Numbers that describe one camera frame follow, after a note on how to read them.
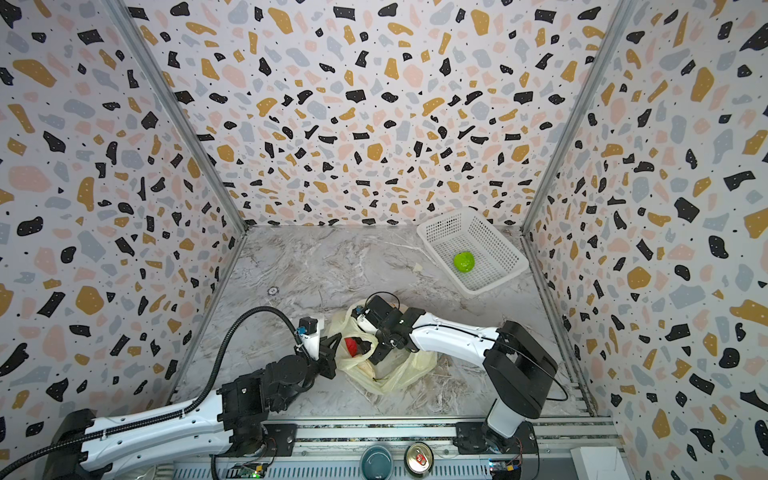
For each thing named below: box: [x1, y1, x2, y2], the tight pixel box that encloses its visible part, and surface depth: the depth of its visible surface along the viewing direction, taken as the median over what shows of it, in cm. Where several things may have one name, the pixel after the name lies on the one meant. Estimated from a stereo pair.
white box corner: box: [570, 446, 631, 480], surface depth 69 cm
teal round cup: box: [361, 444, 393, 480], surface depth 72 cm
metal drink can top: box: [404, 441, 434, 477], surface depth 64 cm
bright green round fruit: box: [453, 251, 475, 273], surface depth 106 cm
